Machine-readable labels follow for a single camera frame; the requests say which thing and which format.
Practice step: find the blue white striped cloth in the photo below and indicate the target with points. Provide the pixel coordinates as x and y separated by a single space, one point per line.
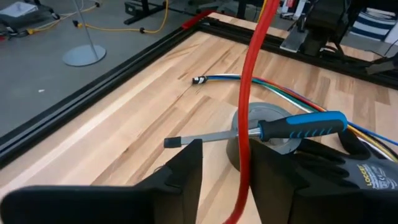
373 26

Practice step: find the round grey stand base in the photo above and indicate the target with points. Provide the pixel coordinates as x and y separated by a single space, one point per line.
84 56

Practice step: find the silver mounting bracket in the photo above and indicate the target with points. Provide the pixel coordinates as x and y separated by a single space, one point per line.
293 39

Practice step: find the black aluminium table frame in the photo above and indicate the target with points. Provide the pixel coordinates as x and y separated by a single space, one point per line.
93 90

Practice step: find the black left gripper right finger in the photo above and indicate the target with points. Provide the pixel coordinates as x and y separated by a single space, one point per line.
280 202

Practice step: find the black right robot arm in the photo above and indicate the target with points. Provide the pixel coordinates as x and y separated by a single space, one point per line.
323 18

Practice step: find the grey flat equipment case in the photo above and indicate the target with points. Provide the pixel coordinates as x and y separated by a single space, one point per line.
21 9

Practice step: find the black grey work glove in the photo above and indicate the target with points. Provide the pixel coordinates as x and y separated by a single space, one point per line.
373 177

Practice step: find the grey duct tape roll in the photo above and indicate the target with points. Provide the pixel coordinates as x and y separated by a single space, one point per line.
270 109

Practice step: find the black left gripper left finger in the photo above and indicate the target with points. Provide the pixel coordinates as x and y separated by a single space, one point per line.
124 205

